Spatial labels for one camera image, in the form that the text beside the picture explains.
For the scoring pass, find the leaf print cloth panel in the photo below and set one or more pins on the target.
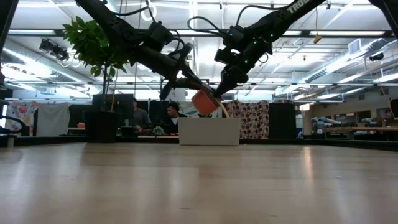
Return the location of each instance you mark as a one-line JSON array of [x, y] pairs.
[[188, 109]]

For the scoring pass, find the floral print cloth panel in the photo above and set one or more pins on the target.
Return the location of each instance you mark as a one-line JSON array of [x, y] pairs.
[[21, 113]]

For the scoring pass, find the grey plastic basket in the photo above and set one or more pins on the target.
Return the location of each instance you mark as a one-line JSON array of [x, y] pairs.
[[210, 131]]

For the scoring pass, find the small green background plant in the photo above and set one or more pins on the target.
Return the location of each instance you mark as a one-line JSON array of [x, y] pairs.
[[158, 130]]

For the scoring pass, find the dotted print cloth panel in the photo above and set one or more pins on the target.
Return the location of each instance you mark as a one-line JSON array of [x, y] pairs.
[[253, 119]]

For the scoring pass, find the black ceiling spotlights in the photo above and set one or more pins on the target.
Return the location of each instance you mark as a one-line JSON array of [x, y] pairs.
[[54, 49]]

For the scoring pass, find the wooden background table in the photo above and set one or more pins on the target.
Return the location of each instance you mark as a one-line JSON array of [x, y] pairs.
[[357, 128]]

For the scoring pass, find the black overhead rig beam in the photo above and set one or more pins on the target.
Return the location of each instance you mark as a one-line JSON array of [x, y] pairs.
[[342, 33]]

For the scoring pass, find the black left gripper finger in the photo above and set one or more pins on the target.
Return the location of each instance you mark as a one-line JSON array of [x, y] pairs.
[[194, 74], [203, 88]]

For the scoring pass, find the orange measuring cup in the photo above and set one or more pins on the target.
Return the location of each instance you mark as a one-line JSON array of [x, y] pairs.
[[204, 102]]

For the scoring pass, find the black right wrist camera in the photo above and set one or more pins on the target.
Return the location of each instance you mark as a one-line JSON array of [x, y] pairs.
[[222, 56]]

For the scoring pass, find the black partition panel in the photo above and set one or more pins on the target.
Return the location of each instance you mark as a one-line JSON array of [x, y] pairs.
[[281, 121]]

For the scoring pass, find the white hanging cloth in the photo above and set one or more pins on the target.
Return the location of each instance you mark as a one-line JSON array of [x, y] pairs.
[[53, 118]]

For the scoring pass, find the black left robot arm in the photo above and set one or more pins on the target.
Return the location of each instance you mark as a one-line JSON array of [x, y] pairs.
[[124, 31]]

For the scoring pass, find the black ceiling device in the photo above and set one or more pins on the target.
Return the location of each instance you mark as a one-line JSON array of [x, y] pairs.
[[376, 57]]

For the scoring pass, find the person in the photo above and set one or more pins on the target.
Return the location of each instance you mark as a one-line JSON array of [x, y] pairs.
[[140, 116], [173, 119]]

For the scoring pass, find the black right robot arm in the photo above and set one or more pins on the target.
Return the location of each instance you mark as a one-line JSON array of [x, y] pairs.
[[280, 18]]

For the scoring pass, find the green leafy plant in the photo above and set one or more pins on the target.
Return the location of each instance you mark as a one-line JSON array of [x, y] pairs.
[[90, 46]]

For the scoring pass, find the black curved tube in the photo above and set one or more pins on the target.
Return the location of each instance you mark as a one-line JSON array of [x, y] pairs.
[[15, 119]]

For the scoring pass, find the black aluminium table frame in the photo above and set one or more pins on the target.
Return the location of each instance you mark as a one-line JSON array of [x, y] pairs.
[[311, 141]]

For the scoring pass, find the yellow hanging plug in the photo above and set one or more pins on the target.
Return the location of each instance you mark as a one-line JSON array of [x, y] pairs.
[[317, 39]]

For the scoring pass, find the black plant pot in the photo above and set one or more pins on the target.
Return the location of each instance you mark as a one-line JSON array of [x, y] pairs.
[[101, 126]]

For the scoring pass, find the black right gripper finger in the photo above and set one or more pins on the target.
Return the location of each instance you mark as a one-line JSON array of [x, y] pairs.
[[224, 87], [241, 78]]

